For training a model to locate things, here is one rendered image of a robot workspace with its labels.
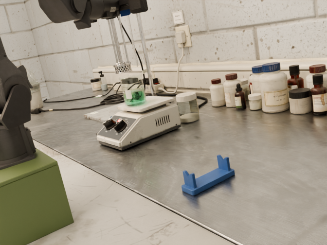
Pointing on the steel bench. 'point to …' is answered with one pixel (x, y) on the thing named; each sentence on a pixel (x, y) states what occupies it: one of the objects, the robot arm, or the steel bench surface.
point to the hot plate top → (153, 102)
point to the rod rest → (196, 185)
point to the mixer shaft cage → (124, 66)
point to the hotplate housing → (145, 126)
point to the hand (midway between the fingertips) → (122, 4)
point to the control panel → (115, 130)
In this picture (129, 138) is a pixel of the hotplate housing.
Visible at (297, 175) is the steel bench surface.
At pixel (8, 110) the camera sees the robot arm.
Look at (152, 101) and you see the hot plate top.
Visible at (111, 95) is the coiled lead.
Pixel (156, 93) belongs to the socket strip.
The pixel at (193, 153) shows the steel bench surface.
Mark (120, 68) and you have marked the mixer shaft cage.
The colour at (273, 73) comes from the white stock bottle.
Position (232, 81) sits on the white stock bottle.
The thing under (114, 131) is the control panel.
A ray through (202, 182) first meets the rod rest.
